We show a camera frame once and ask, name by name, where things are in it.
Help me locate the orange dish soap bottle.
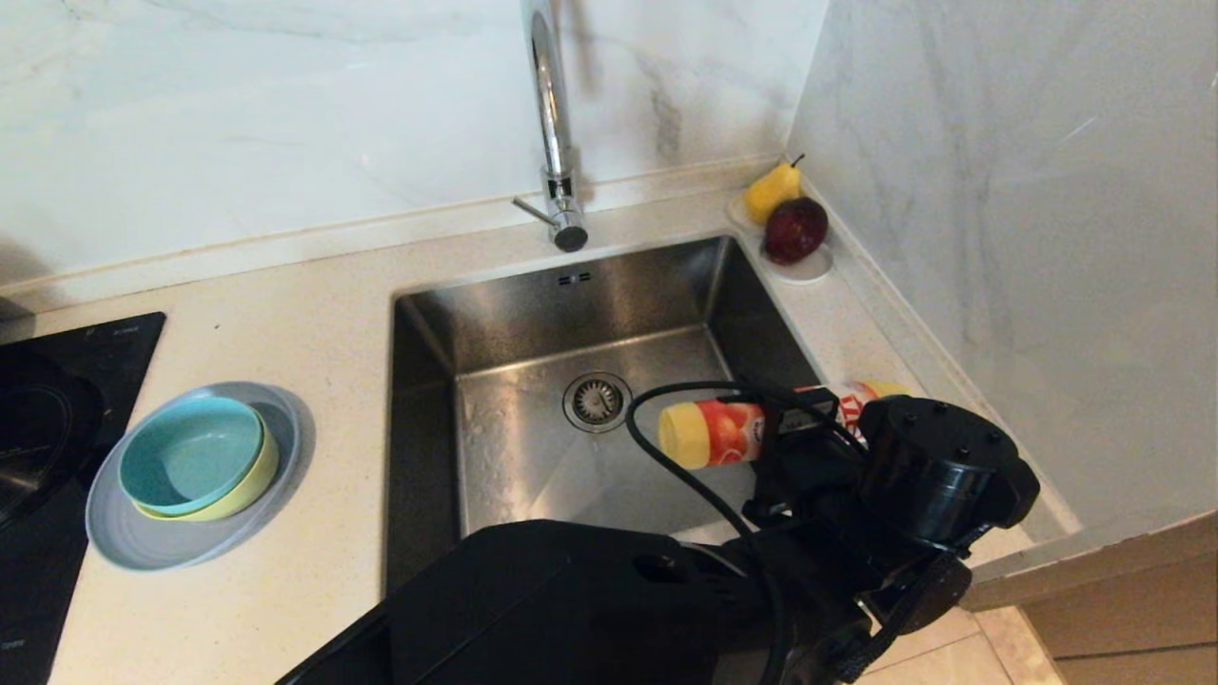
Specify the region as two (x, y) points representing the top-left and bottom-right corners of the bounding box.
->
(658, 381), (913, 470)

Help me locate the metal sink drain strainer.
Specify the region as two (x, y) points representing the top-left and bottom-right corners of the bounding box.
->
(562, 372), (635, 435)

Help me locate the stainless steel sink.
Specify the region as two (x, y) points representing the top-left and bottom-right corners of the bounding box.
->
(385, 235), (824, 591)

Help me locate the chrome faucet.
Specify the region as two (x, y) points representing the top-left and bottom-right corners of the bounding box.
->
(512, 0), (591, 253)

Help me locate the small white fruit dish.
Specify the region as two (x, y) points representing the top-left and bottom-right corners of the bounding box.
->
(727, 193), (835, 285)

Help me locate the dark red apple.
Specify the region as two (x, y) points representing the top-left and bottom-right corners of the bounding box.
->
(763, 199), (829, 267)

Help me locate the yellow pear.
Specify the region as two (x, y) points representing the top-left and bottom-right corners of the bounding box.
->
(743, 157), (805, 227)

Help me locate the light wooden cabinet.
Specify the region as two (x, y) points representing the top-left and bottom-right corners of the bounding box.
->
(956, 509), (1218, 685)

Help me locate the yellow-green bowl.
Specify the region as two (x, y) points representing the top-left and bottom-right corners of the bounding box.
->
(135, 419), (281, 521)

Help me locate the teal bowl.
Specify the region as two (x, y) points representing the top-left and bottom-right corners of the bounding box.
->
(119, 396), (265, 516)

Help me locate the gray plate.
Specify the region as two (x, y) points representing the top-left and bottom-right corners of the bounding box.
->
(86, 381), (305, 570)

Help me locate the black induction cooktop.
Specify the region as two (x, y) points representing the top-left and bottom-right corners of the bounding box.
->
(0, 312), (167, 685)

